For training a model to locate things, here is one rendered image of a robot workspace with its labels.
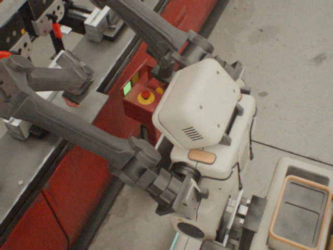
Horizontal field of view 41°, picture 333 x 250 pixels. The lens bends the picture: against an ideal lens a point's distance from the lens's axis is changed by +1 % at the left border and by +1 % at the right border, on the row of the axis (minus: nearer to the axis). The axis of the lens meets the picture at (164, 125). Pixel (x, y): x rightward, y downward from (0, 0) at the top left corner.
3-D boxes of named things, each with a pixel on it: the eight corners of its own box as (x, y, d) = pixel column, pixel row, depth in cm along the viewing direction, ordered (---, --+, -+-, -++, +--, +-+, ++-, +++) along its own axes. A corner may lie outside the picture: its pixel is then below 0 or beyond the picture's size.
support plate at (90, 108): (84, 134, 153) (83, 133, 152) (20, 111, 161) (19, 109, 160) (109, 97, 163) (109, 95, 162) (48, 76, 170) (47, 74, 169)
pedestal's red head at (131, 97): (154, 129, 194) (152, 103, 180) (125, 115, 199) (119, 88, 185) (178, 99, 204) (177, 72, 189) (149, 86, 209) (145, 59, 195)
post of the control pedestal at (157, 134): (159, 174, 243) (153, 113, 199) (151, 170, 245) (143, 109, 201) (165, 167, 245) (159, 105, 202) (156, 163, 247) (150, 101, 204)
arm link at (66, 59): (72, 96, 135) (90, 74, 133) (42, 70, 135) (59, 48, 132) (83, 89, 147) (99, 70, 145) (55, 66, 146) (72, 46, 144)
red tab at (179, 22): (178, 32, 246) (177, 22, 241) (174, 31, 247) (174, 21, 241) (188, 15, 254) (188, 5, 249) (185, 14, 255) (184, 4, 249)
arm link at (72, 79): (-7, 106, 98) (22, 69, 96) (-25, 88, 99) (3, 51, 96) (79, 98, 140) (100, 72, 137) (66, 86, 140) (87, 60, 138)
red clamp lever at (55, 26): (61, 39, 158) (54, 17, 150) (51, 36, 159) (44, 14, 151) (64, 36, 159) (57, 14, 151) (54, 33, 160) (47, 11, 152)
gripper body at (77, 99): (61, 95, 148) (66, 85, 142) (78, 74, 154) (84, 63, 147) (78, 106, 149) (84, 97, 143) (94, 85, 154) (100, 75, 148)
